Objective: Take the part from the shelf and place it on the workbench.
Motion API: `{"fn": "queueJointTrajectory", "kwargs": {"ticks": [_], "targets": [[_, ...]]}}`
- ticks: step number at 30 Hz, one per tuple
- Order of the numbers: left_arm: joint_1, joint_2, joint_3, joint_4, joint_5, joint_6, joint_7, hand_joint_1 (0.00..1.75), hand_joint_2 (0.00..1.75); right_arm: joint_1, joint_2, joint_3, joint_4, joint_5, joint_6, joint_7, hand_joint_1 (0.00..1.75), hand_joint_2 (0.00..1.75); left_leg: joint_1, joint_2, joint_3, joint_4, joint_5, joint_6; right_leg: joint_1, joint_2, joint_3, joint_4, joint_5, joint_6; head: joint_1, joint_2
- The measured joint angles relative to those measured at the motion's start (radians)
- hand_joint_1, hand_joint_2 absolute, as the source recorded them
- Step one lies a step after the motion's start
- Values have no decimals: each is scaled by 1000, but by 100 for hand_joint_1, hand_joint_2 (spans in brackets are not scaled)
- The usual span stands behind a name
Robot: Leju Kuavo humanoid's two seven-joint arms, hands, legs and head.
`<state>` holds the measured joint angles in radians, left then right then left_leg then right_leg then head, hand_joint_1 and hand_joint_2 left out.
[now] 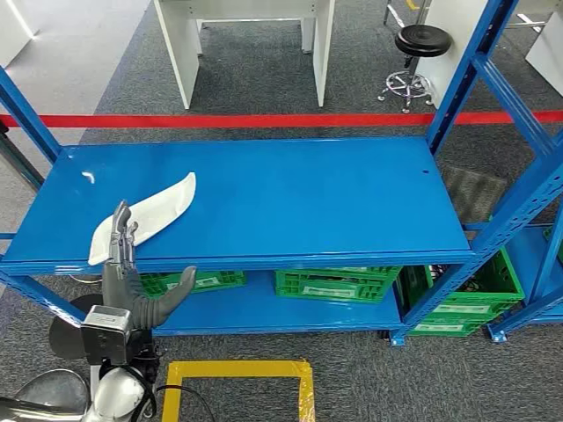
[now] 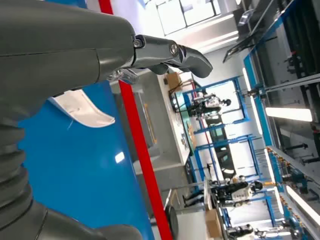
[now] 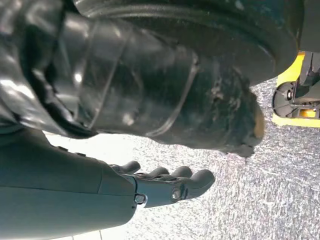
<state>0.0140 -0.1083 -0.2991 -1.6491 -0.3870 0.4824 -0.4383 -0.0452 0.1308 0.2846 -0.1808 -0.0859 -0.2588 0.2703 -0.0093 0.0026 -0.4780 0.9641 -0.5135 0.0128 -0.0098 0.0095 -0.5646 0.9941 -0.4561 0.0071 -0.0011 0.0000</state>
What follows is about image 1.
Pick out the black cable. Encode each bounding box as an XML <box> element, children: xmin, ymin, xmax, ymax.
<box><xmin>156</xmin><ymin>384</ymin><xmax>217</xmax><ymax>422</ymax></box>

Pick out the white workbench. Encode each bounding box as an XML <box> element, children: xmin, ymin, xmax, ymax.
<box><xmin>152</xmin><ymin>0</ymin><xmax>337</xmax><ymax>111</ymax></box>

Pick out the red floor tape line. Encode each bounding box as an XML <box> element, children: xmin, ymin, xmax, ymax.
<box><xmin>0</xmin><ymin>109</ymin><xmax>563</xmax><ymax>130</ymax></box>

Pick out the dark metal post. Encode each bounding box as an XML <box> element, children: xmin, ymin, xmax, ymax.
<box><xmin>0</xmin><ymin>119</ymin><xmax>46</xmax><ymax>192</ymax></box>

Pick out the white cabinet panel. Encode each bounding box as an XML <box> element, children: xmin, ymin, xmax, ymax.
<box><xmin>414</xmin><ymin>0</ymin><xmax>490</xmax><ymax>110</ymax></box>

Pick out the black round stool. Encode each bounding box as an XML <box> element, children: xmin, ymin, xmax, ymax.
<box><xmin>377</xmin><ymin>23</ymin><xmax>454</xmax><ymax>114</ymax></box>

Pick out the yellow floor tape square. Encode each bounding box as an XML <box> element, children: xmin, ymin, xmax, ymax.
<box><xmin>161</xmin><ymin>359</ymin><xmax>317</xmax><ymax>422</ymax></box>

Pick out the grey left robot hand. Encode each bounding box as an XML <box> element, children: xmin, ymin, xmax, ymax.
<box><xmin>102</xmin><ymin>200</ymin><xmax>198</xmax><ymax>319</ymax></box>

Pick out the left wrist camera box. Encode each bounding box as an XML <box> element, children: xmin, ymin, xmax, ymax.
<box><xmin>80</xmin><ymin>305</ymin><xmax>134</xmax><ymax>367</ymax></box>

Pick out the blue metal shelf rack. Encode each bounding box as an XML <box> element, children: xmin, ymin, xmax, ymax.
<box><xmin>0</xmin><ymin>0</ymin><xmax>563</xmax><ymax>348</ymax></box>
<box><xmin>487</xmin><ymin>198</ymin><xmax>563</xmax><ymax>344</ymax></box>

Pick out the flat green plastic crate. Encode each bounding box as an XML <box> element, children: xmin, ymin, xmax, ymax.
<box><xmin>274</xmin><ymin>266</ymin><xmax>402</xmax><ymax>304</ymax></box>
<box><xmin>140</xmin><ymin>269</ymin><xmax>248</xmax><ymax>300</ymax></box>
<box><xmin>406</xmin><ymin>316</ymin><xmax>485</xmax><ymax>338</ymax></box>

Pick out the tall green plastic crate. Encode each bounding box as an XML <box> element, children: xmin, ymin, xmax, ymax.
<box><xmin>395</xmin><ymin>247</ymin><xmax>526</xmax><ymax>320</ymax></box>

